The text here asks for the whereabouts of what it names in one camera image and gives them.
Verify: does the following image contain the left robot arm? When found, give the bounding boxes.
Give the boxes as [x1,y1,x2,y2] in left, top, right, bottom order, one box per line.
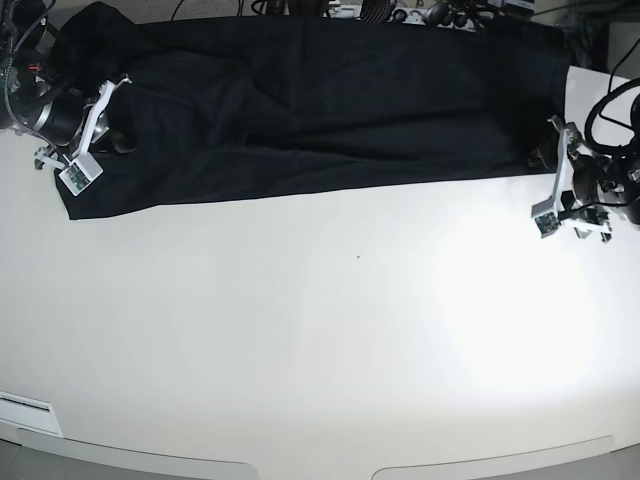
[531,42,639,242]

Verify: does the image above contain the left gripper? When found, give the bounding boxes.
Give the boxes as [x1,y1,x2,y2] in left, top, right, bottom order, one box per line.
[527,144,615,210]

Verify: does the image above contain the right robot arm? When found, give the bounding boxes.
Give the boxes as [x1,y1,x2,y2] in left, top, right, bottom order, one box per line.
[1,1,143,165]

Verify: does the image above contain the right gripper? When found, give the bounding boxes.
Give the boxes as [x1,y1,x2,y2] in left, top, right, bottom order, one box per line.
[74,99,137,153]

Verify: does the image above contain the dark navy T-shirt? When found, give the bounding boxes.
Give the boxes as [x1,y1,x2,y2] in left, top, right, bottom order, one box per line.
[59,2,570,220]

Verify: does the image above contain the white power strip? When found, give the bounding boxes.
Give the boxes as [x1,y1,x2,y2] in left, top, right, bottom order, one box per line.
[388,4,475,31]

